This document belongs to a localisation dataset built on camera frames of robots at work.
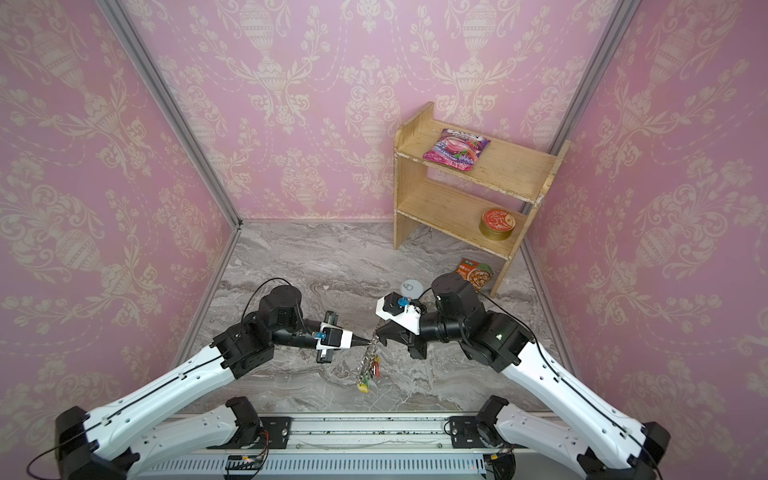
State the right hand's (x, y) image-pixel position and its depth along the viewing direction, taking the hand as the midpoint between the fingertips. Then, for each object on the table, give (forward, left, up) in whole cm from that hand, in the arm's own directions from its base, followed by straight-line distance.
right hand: (382, 329), depth 62 cm
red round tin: (+33, -34, -4) cm, 48 cm away
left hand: (-1, +4, -2) cm, 4 cm away
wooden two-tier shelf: (+62, -32, -13) cm, 71 cm away
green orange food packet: (+32, -33, -28) cm, 54 cm away
